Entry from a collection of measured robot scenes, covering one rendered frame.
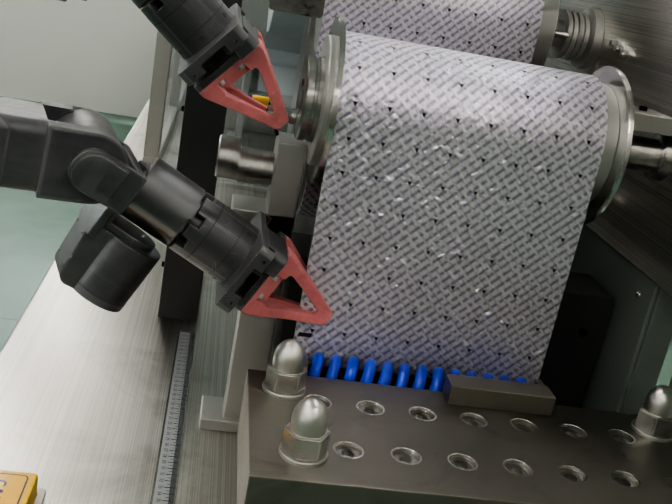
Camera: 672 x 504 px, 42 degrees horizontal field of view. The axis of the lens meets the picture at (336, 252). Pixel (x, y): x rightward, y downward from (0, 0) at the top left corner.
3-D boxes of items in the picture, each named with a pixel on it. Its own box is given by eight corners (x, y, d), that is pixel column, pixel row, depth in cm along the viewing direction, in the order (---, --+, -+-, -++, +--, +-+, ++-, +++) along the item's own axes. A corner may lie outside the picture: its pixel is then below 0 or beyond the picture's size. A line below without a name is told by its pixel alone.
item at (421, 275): (288, 364, 80) (324, 169, 74) (532, 393, 83) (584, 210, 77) (288, 367, 79) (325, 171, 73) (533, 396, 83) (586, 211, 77)
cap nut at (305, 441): (277, 437, 65) (287, 383, 64) (325, 442, 66) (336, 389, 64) (279, 465, 62) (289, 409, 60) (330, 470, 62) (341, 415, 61)
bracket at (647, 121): (604, 118, 83) (610, 97, 83) (660, 127, 84) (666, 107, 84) (626, 128, 79) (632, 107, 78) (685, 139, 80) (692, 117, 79)
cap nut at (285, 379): (261, 376, 74) (269, 327, 72) (304, 381, 74) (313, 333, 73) (262, 397, 70) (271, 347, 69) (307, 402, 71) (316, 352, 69)
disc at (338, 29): (303, 156, 87) (330, 6, 82) (308, 157, 87) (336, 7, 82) (313, 206, 73) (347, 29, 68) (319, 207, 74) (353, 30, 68)
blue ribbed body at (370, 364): (301, 378, 79) (307, 343, 78) (524, 404, 83) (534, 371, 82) (303, 397, 76) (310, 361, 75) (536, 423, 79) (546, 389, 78)
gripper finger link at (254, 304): (306, 358, 76) (219, 299, 74) (301, 324, 83) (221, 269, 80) (355, 301, 75) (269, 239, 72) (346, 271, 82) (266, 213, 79)
